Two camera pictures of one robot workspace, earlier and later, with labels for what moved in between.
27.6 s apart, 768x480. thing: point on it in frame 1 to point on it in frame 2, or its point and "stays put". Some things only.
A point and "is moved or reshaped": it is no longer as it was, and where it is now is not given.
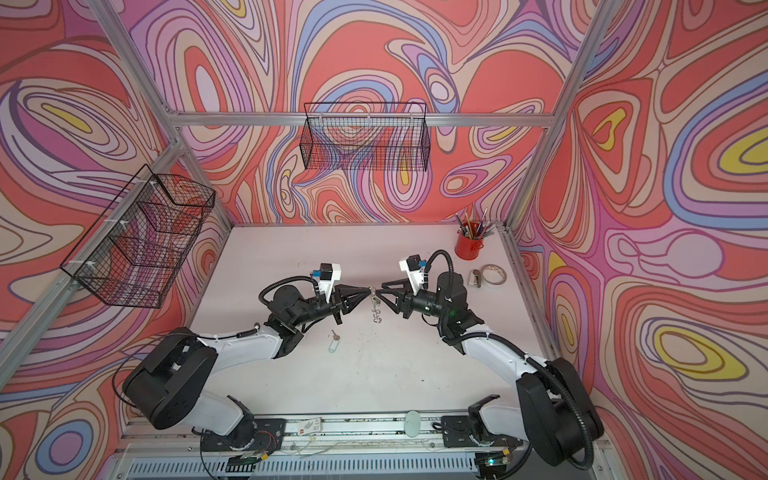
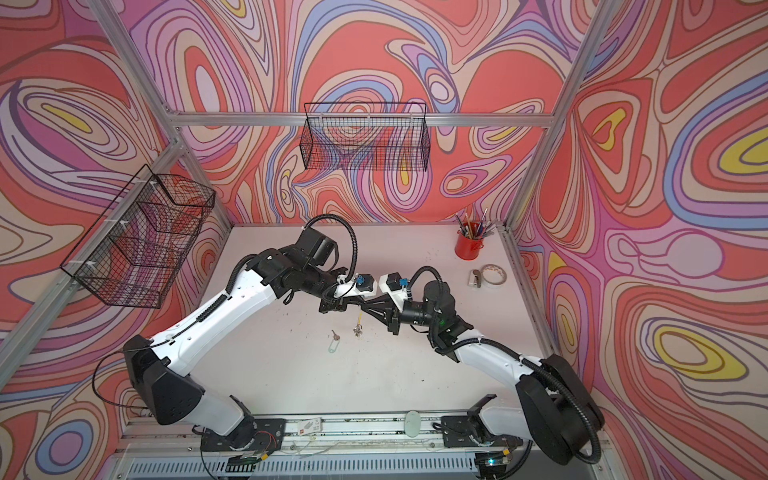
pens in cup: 473,230 stays put
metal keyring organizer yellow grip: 376,302 is moved or reshaped
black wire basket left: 133,254 stays put
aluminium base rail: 351,436 stays put
